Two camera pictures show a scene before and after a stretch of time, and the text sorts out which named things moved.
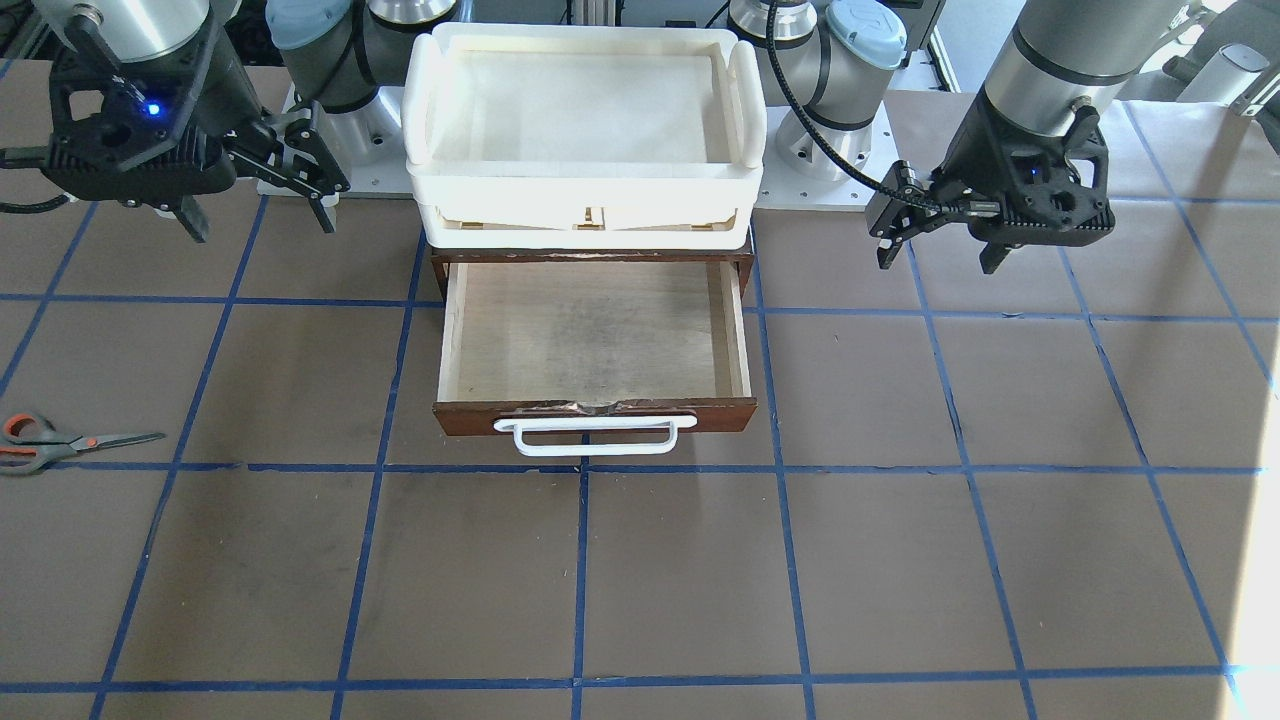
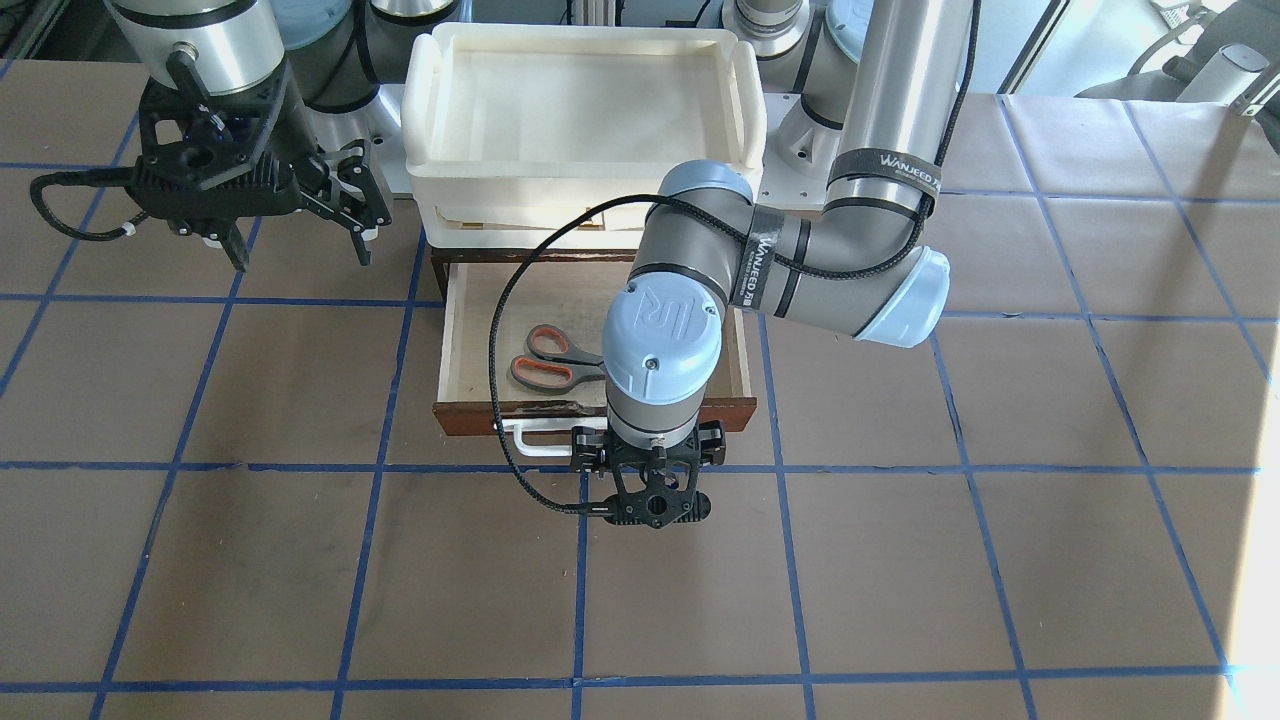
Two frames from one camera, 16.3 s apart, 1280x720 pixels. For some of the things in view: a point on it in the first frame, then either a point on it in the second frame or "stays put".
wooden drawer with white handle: x=594 y=352 stays put
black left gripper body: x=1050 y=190 to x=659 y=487
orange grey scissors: x=29 y=442 to x=554 y=365
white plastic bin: x=582 y=137 stays put
